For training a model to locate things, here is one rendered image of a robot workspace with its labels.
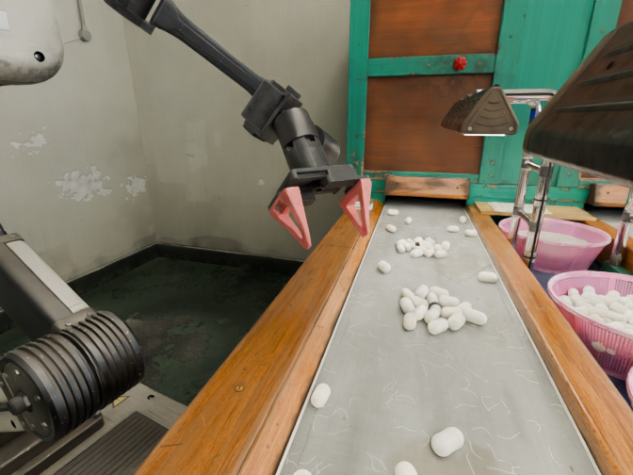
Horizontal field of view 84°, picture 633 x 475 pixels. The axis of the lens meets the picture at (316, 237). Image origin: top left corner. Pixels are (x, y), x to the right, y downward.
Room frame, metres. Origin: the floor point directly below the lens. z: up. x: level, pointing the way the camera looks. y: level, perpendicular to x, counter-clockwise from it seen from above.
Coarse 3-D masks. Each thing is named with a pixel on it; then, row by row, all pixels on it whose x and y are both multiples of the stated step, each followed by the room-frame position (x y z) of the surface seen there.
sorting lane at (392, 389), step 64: (384, 256) 0.82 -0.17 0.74; (448, 256) 0.82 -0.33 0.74; (384, 320) 0.52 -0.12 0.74; (512, 320) 0.52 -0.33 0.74; (384, 384) 0.37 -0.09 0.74; (448, 384) 0.37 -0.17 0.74; (512, 384) 0.37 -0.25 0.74; (320, 448) 0.28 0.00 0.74; (384, 448) 0.28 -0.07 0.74; (512, 448) 0.28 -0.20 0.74; (576, 448) 0.28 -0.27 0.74
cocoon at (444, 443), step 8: (440, 432) 0.28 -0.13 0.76; (448, 432) 0.28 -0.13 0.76; (456, 432) 0.28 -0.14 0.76; (432, 440) 0.27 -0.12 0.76; (440, 440) 0.27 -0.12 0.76; (448, 440) 0.27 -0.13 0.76; (456, 440) 0.27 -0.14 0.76; (432, 448) 0.27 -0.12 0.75; (440, 448) 0.27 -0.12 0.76; (448, 448) 0.27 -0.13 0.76; (456, 448) 0.27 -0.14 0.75
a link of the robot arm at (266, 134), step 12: (276, 84) 0.58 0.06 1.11; (288, 96) 0.56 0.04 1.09; (276, 108) 0.57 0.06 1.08; (288, 108) 0.57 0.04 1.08; (252, 132) 0.58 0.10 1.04; (264, 132) 0.56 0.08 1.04; (324, 132) 0.59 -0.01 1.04; (324, 144) 0.57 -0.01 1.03; (336, 144) 0.62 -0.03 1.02; (336, 156) 0.61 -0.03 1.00
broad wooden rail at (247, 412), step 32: (352, 224) 1.02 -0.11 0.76; (320, 256) 0.76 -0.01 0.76; (352, 256) 0.77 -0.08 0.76; (288, 288) 0.59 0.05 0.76; (320, 288) 0.59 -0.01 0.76; (256, 320) 0.49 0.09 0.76; (288, 320) 0.48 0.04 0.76; (320, 320) 0.49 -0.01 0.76; (256, 352) 0.40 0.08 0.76; (288, 352) 0.40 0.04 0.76; (320, 352) 0.43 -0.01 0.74; (224, 384) 0.34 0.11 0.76; (256, 384) 0.34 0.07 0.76; (288, 384) 0.35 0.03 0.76; (192, 416) 0.30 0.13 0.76; (224, 416) 0.30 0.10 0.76; (256, 416) 0.30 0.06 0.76; (288, 416) 0.31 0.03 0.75; (160, 448) 0.26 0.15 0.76; (192, 448) 0.26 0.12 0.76; (224, 448) 0.26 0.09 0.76; (256, 448) 0.26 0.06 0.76
